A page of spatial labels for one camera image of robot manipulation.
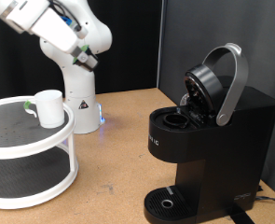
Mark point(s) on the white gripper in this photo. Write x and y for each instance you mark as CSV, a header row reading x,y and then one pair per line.
x,y
57,31

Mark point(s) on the black Keurig coffee machine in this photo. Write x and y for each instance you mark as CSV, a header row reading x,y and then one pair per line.
x,y
236,140

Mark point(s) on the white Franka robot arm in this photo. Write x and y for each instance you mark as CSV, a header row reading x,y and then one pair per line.
x,y
78,87

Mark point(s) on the black curtain backdrop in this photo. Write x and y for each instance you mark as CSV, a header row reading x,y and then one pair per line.
x,y
127,46

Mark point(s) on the white two-tier turntable shelf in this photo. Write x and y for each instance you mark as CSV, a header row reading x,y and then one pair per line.
x,y
12,130

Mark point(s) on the grey partition panel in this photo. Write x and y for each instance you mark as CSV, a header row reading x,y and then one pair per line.
x,y
267,46

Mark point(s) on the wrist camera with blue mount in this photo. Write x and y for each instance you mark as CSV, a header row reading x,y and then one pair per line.
x,y
69,22

